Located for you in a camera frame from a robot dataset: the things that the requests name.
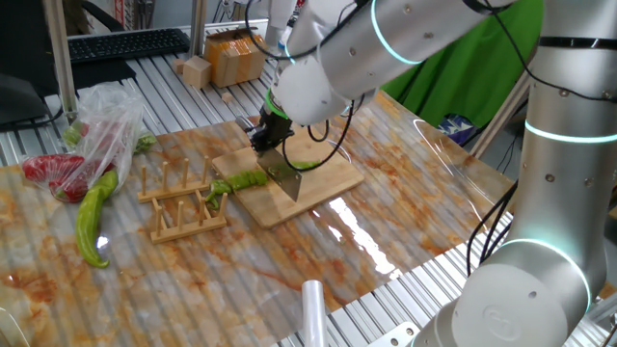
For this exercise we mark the blue patterned cloth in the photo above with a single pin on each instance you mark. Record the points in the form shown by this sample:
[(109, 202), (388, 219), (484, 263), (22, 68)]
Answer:
[(453, 127)]

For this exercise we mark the cut green pepper chunk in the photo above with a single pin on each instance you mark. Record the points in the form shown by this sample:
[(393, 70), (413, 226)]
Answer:
[(240, 180), (260, 177), (222, 187)]

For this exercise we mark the large wooden block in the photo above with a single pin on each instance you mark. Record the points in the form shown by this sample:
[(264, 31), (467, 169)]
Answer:
[(197, 72)]

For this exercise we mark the curved green chili pepper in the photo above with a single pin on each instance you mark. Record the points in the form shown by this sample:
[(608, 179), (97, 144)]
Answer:
[(87, 221)]

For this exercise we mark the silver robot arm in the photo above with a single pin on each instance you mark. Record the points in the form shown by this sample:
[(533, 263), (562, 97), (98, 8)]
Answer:
[(564, 168)]

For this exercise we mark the cardboard box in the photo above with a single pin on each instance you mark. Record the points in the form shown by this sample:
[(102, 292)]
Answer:
[(236, 58)]

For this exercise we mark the red chili pepper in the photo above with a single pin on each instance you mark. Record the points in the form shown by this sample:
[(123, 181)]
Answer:
[(72, 190), (48, 166)]

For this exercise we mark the clear plastic bag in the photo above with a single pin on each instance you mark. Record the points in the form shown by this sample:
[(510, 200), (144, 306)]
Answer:
[(106, 111)]

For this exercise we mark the aluminium frame post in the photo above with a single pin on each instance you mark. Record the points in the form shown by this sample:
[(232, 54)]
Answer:
[(501, 118), (197, 24), (60, 58)]

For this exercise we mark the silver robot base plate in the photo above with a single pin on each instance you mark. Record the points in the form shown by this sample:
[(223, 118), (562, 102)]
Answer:
[(395, 337)]

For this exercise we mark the black keyboard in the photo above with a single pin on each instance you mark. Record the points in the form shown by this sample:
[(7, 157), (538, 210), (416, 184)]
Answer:
[(125, 44)]

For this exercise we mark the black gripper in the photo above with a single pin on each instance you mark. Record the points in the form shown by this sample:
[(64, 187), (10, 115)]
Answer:
[(277, 127)]

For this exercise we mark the chopped green pepper pieces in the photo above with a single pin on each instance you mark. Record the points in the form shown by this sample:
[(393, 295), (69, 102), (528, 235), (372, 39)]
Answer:
[(71, 135)]

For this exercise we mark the steel cleaver knife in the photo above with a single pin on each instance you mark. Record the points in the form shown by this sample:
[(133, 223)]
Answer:
[(284, 176)]

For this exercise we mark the plastic bag of peppers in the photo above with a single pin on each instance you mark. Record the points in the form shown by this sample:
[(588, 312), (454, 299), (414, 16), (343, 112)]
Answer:
[(144, 143)]

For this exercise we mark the cut green pepper stem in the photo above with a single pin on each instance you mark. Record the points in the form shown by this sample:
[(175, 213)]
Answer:
[(211, 200)]

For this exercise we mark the wooden cutting board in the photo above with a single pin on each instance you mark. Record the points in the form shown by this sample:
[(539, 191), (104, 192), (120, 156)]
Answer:
[(328, 183)]

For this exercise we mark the tiny wooden block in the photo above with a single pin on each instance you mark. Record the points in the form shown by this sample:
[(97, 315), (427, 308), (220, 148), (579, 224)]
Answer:
[(227, 98)]

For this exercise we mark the wooden peg rack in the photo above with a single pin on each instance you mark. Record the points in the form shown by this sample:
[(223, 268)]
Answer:
[(169, 193)]

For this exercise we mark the marble pattern plastic mat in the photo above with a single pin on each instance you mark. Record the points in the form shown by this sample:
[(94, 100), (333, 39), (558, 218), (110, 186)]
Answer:
[(193, 279)]

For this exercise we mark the green cloth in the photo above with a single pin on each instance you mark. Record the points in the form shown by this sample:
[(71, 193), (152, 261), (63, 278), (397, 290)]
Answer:
[(463, 82)]

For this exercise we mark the small wooden block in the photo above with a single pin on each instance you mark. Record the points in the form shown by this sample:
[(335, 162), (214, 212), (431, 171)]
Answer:
[(178, 66)]

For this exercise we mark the long green chili pepper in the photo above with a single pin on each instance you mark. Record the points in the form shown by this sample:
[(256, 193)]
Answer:
[(306, 165)]

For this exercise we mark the black computer monitor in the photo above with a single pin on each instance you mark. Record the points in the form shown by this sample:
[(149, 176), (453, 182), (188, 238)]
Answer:
[(19, 48)]

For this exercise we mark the white plastic film roll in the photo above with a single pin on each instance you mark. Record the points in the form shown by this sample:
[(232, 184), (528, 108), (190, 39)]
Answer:
[(314, 318)]

